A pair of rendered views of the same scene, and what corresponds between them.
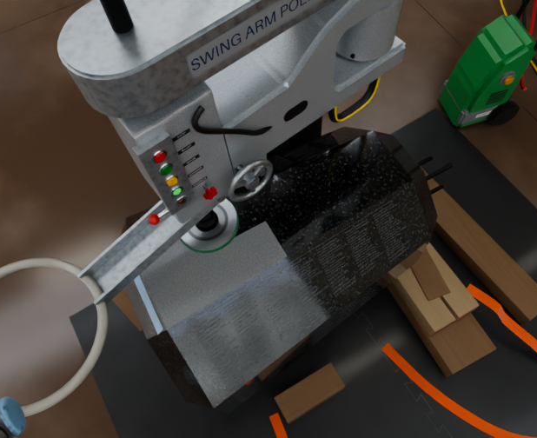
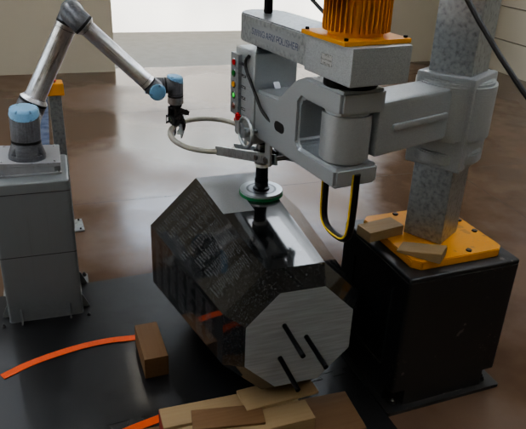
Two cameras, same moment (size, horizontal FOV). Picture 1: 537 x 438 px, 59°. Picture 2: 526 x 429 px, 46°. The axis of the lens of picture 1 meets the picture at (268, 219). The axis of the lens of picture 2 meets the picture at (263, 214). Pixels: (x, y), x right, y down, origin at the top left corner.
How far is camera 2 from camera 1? 2.75 m
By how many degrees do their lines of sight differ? 67
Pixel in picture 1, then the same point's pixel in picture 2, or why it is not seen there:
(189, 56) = (252, 25)
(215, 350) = (180, 207)
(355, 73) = (310, 152)
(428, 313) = (179, 408)
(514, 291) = not seen: outside the picture
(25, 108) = not seen: hidden behind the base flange
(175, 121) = (244, 53)
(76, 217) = not seen: hidden behind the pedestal
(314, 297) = (196, 246)
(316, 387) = (151, 344)
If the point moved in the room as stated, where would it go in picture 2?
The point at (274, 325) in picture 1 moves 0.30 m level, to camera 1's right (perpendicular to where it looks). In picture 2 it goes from (185, 231) to (175, 261)
